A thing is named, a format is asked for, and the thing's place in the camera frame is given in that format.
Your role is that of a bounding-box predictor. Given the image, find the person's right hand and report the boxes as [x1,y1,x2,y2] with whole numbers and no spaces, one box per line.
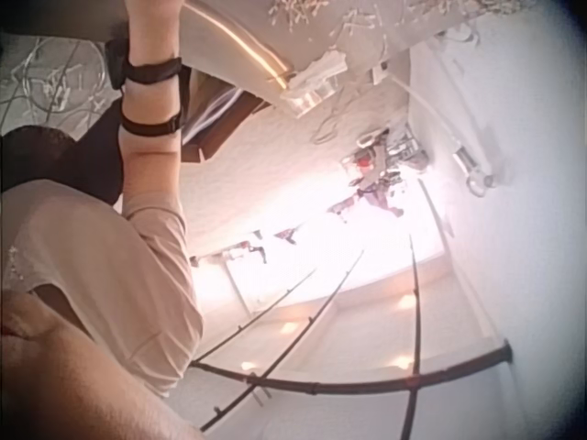
[127,0,186,61]

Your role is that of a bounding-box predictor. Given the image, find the black wrist band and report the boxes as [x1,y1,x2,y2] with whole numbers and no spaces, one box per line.
[105,38,192,138]

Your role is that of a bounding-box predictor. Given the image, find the brown wooden drawer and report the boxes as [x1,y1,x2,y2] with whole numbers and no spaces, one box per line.
[181,67,278,164]

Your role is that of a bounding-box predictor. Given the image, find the white work table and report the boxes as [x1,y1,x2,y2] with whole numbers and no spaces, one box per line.
[0,0,478,121]

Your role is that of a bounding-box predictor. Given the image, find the person's legs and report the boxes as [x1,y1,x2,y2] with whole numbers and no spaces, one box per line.
[0,97,126,208]

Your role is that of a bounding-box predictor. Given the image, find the heap of small white parts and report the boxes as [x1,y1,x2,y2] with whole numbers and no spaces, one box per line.
[264,0,395,34]

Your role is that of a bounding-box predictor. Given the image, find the clear plastic box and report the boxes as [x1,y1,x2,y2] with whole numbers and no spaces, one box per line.
[278,49,350,121]

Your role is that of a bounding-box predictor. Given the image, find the small red and white items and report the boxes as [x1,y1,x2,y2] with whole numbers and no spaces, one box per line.
[189,225,299,268]

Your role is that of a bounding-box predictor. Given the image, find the heap of colourful clutter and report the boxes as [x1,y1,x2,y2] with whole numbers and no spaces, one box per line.
[326,126,434,225]

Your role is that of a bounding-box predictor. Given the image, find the thick black curved pipe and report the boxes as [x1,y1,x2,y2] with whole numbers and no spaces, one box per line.
[190,339,514,398]

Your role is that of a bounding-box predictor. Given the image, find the tangle of cables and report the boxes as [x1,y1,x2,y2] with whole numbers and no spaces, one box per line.
[0,35,114,125]

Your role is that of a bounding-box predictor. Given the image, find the thin grey cable loop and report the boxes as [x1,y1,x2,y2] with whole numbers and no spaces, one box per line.
[311,107,353,145]

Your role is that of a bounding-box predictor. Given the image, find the thin black rail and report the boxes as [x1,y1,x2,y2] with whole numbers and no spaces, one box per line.
[194,267,319,368]
[199,247,368,434]
[399,233,425,440]

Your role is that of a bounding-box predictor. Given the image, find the white wall-mounted device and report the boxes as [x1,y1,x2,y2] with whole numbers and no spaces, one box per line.
[450,145,498,200]

